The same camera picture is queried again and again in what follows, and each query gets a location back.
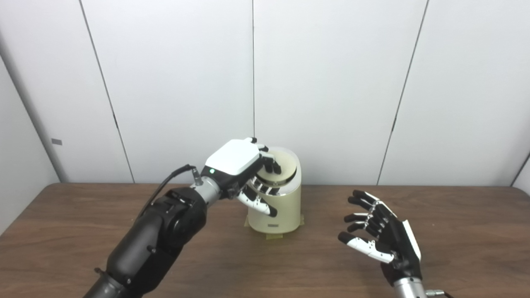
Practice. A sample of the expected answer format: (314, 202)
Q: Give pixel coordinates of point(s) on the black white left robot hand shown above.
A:
(232, 161)

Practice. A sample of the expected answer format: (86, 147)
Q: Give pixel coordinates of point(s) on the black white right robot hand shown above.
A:
(393, 240)

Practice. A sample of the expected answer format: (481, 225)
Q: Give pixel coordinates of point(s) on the cream-colored lidded bin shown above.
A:
(287, 207)

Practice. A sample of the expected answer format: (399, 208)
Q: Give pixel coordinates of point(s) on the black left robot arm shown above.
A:
(157, 240)

